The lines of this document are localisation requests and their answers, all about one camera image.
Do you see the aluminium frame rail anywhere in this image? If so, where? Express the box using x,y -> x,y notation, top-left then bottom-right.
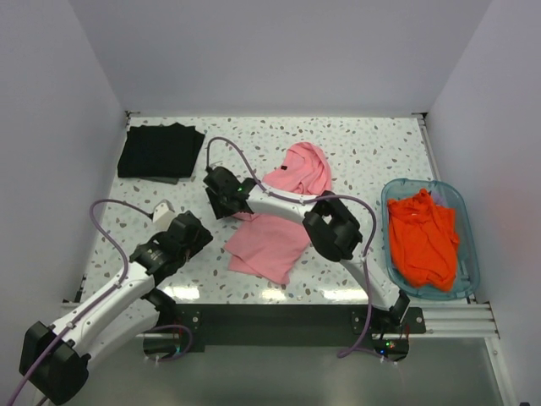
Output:
54,302 -> 502,337

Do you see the orange t-shirt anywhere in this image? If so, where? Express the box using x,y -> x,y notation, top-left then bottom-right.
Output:
387,189 -> 460,292

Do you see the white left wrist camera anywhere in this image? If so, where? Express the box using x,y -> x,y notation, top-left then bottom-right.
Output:
152,200 -> 175,227

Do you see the pink t-shirt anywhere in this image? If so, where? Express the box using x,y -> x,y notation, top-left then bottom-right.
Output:
224,142 -> 331,284

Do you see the dark green folded t-shirt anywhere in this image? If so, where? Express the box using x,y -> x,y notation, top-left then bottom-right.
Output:
148,177 -> 195,185

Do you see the clear blue plastic basket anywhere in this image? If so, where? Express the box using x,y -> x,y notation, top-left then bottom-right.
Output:
381,178 -> 480,300

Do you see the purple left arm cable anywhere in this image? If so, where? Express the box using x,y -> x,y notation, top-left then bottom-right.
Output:
8,199 -> 195,406

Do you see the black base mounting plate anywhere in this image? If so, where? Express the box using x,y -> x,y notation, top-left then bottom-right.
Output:
141,302 -> 426,363

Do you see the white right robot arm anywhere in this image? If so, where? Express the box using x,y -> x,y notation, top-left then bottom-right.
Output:
204,167 -> 410,332

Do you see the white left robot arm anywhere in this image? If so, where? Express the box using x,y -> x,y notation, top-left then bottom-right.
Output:
19,211 -> 213,405

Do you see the black folded t-shirt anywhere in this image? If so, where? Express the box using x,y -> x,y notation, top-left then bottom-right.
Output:
117,123 -> 205,178

